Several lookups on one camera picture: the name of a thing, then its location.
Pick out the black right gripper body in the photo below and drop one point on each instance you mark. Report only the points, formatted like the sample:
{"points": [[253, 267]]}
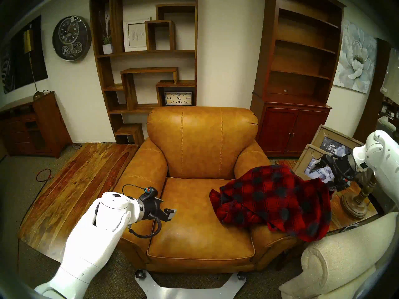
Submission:
{"points": [[341, 172]]}

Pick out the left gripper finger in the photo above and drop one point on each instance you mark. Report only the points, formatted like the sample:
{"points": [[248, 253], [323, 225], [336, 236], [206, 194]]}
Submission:
{"points": [[170, 214], [159, 202]]}

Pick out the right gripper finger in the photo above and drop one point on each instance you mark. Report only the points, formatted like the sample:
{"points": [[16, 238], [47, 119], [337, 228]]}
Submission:
{"points": [[331, 185], [321, 163]]}

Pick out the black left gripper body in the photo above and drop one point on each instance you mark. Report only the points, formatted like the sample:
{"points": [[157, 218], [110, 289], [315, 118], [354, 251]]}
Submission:
{"points": [[149, 208]]}

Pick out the red plaid fleece blanket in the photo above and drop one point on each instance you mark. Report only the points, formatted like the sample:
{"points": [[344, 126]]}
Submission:
{"points": [[274, 195]]}

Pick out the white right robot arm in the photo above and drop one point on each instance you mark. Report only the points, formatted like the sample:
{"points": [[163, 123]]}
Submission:
{"points": [[383, 158]]}

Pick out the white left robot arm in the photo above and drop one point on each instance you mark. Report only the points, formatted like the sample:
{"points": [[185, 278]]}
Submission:
{"points": [[90, 245]]}

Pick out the wooden side table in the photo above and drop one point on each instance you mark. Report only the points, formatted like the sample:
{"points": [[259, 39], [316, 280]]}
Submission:
{"points": [[339, 214]]}

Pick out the turned wooden lamp base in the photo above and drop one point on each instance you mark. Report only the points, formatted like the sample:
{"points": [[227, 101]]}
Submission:
{"points": [[355, 205]]}

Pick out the cherry wood hutch bookcase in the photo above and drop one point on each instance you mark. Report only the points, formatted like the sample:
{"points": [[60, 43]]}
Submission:
{"points": [[293, 127]]}

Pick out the black caster wheel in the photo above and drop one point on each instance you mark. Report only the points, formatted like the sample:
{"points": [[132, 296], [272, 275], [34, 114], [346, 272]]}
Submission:
{"points": [[140, 274], [241, 276]]}

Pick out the rustic wooden coffee table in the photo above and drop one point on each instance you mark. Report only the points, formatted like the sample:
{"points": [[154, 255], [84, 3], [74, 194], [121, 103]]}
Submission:
{"points": [[78, 192]]}

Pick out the tan leather armchair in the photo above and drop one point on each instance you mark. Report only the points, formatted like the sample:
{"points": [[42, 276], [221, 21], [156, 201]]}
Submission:
{"points": [[199, 139]]}

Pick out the translucent white lampshade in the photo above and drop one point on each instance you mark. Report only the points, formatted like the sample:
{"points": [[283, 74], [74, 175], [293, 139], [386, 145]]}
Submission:
{"points": [[391, 80]]}

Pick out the small rectangular mantel clock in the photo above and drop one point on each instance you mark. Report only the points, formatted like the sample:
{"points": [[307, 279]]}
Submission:
{"points": [[178, 98]]}

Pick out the white floral canvas painting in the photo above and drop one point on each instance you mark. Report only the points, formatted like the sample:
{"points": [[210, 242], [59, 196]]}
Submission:
{"points": [[355, 58]]}

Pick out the low wooden sideboard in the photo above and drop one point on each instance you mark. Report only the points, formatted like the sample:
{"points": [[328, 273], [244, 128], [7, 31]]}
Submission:
{"points": [[46, 124]]}

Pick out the open wooden shelf unit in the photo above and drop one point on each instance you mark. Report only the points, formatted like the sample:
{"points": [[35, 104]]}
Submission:
{"points": [[107, 71]]}

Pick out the small potted plant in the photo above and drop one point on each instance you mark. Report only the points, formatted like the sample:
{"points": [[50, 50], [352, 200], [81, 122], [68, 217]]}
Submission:
{"points": [[107, 49]]}

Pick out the white framed certificate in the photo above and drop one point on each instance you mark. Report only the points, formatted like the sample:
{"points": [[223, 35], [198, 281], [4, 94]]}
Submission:
{"points": [[135, 35]]}

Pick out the gold table lamp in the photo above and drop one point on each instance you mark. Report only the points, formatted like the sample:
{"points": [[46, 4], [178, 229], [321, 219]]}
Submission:
{"points": [[28, 41]]}

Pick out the small weathered picture frame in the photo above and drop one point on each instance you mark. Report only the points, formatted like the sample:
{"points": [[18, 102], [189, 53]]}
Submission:
{"points": [[304, 158]]}

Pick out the large weathered picture frame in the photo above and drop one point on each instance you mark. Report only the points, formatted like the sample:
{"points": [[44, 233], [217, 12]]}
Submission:
{"points": [[321, 135]]}

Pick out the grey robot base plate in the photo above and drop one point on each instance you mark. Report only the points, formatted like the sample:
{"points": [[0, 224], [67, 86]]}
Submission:
{"points": [[187, 290]]}

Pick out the round black wall clock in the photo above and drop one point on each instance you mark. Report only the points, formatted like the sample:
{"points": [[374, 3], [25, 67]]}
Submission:
{"points": [[71, 38]]}

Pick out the dark zebra wall art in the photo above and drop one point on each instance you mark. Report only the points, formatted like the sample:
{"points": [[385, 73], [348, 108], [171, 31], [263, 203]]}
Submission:
{"points": [[18, 61]]}

